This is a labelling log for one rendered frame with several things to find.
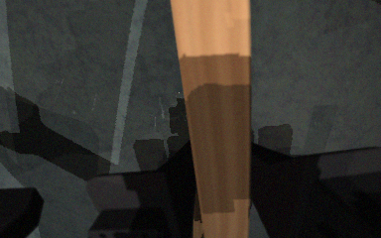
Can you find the light wooden board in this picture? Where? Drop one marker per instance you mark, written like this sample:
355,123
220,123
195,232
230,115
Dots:
214,49

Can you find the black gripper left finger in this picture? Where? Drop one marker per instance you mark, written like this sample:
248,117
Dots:
171,187

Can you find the wooden post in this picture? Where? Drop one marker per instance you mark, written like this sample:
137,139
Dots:
197,221

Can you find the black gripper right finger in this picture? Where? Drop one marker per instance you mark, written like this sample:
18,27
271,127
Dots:
281,185

